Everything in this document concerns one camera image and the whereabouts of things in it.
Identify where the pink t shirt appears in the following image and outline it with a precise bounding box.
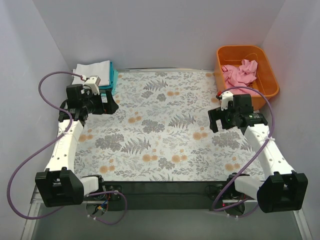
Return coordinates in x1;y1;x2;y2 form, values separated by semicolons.
221;59;258;88

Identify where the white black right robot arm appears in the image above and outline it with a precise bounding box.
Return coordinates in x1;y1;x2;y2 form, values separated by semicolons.
208;91;308;213

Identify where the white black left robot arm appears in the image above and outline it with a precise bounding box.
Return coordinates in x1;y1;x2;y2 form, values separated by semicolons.
35;84;119;207

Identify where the floral patterned table mat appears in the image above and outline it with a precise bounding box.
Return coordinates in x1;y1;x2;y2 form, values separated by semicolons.
74;71;264;181

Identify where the orange plastic basket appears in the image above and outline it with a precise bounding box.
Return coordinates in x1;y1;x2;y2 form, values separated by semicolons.
214;45;279;111

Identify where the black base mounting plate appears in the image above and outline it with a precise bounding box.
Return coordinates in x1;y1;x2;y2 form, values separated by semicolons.
97;181;227;210

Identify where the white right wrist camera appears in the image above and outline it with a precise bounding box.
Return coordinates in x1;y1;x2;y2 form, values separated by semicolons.
216;91;234;111

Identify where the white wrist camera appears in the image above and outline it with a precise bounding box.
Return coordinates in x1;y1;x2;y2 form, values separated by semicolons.
216;91;234;111
82;75;101;95

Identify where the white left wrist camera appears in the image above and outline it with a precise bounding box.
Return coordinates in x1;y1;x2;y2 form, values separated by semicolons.
82;75;101;95

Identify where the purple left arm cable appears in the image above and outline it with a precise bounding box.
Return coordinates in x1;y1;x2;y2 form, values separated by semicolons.
6;71;128;225

